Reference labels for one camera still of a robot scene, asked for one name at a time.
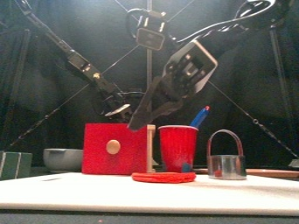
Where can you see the red-fronted wooden drawer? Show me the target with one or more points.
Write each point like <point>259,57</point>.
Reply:
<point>98,151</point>

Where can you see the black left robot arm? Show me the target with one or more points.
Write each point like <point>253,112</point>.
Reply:
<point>79,62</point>

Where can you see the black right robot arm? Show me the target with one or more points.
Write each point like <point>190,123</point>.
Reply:
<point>241,32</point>

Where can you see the wooden drawer box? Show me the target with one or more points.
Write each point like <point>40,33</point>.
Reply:
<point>151,148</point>

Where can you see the grey bowl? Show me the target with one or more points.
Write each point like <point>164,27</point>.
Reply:
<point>62,160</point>

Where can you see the red dough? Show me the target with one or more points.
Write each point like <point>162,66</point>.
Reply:
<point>163,177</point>

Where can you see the blue tool with red tip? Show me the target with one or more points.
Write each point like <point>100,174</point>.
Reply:
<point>199,118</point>

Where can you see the red plastic cup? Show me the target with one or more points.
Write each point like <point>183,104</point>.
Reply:
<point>176,145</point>

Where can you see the black stick tool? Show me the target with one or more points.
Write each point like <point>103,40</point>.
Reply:
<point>51,179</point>

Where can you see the white cutting board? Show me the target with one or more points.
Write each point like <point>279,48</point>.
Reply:
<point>116,195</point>

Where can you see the green striped block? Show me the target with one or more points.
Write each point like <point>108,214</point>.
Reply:
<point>15,164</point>

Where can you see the black frame post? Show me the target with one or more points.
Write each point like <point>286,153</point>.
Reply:
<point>148,64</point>

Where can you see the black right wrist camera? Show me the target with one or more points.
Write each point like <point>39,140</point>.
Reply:
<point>150,39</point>

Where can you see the silver frame bracket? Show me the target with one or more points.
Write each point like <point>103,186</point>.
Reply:
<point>294,163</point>

